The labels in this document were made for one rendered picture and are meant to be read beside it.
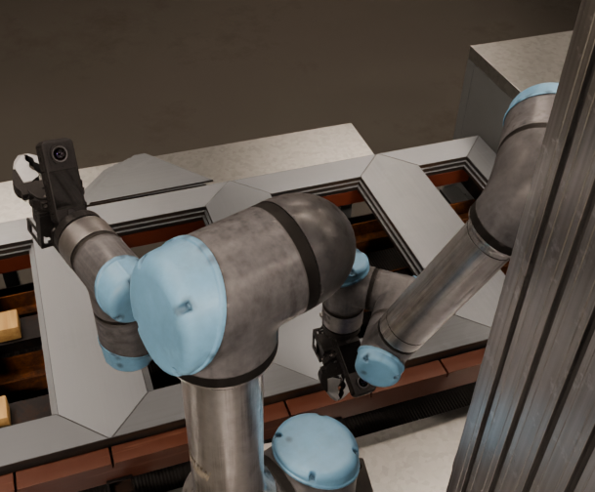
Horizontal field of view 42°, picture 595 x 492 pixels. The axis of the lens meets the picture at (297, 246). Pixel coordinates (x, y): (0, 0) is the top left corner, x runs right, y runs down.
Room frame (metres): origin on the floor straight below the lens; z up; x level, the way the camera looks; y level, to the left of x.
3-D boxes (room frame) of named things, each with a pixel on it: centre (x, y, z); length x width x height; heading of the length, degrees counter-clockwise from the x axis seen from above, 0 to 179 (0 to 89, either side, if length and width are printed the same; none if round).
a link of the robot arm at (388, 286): (0.94, -0.18, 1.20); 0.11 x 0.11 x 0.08; 73
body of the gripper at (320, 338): (0.99, -0.08, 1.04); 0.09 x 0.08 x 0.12; 20
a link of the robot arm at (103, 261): (0.73, 0.23, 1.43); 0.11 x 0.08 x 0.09; 38
